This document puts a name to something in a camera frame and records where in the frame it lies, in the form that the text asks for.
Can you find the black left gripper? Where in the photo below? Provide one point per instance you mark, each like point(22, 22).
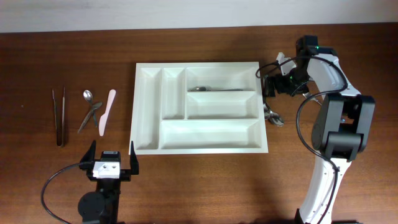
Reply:
point(86, 163)

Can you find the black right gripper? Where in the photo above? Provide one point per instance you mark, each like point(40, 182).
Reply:
point(278, 79)

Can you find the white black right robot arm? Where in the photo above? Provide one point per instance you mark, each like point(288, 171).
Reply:
point(342, 126)

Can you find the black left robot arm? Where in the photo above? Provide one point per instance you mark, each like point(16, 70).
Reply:
point(101, 205)

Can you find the pink plastic knife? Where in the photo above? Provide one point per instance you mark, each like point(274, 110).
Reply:
point(103, 119)

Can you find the steel tweezers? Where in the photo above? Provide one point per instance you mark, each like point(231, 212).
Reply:
point(59, 118)

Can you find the dark steel teaspoon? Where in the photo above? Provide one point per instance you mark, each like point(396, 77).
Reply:
point(89, 114)

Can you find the small steel teaspoon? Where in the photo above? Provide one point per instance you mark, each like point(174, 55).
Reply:
point(89, 98)

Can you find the white plastic cutlery tray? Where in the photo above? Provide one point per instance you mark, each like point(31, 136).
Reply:
point(169, 119)

